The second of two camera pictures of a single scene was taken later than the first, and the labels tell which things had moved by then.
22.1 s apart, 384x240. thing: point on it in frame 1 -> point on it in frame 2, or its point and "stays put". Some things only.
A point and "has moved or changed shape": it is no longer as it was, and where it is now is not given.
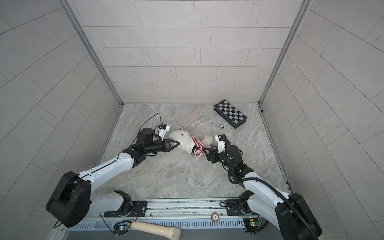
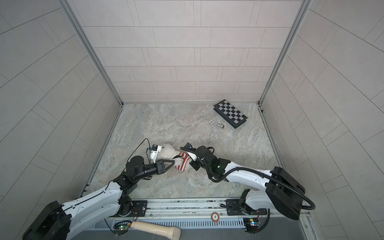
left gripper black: [166, 146] -> [159, 164]
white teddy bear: [192, 145] -> [167, 152]
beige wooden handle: [171, 233] stays put
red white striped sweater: [198, 149] has moved or changed shape
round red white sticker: [215, 217] stays put
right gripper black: [213, 153] -> [193, 164]
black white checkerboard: [229, 113] stays put
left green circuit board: [121, 228] stays put
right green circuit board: [251, 224] stays put
